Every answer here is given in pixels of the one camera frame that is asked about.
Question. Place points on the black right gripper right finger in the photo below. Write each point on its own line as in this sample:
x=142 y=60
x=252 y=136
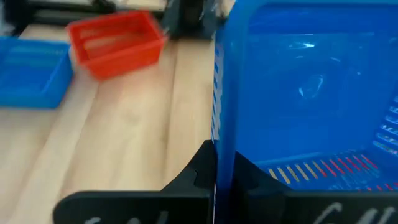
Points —
x=311 y=208

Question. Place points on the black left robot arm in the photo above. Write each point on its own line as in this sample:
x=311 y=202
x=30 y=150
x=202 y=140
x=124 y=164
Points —
x=192 y=18

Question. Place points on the red plastic slotted basket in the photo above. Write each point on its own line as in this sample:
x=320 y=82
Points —
x=124 y=59

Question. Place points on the blue plastic slotted basket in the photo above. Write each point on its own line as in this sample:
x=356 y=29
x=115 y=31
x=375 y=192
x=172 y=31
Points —
x=311 y=93
x=31 y=77

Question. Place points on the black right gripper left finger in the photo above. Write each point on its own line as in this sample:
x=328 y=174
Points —
x=155 y=208

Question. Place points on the black aluminium table frame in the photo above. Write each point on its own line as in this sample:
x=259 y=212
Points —
x=56 y=15

